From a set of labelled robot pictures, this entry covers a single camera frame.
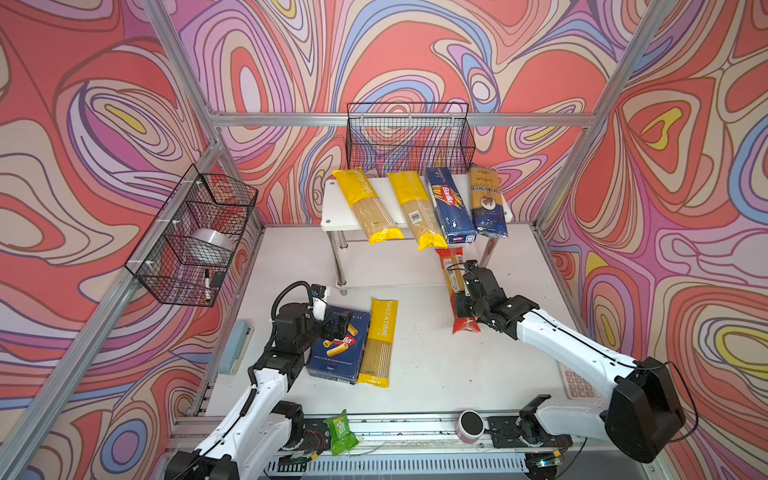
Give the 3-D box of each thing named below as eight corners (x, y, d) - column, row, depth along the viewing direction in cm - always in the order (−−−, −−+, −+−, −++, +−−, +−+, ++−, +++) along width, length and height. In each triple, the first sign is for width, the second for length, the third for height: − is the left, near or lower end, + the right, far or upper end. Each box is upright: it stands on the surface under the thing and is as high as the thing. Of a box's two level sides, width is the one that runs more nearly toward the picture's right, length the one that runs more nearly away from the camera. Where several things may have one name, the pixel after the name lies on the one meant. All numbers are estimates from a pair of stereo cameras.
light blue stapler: (230, 374, 88) (217, 364, 81) (244, 332, 96) (233, 320, 90) (244, 374, 88) (232, 364, 81) (256, 332, 96) (247, 320, 90)
